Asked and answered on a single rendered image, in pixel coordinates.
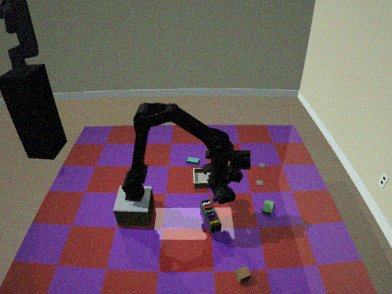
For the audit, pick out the green rectangular block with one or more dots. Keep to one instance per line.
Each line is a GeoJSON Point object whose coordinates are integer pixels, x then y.
{"type": "Point", "coordinates": [268, 206]}

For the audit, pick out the teal rectangular block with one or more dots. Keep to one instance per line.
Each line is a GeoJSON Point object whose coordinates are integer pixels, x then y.
{"type": "Point", "coordinates": [192, 160]}

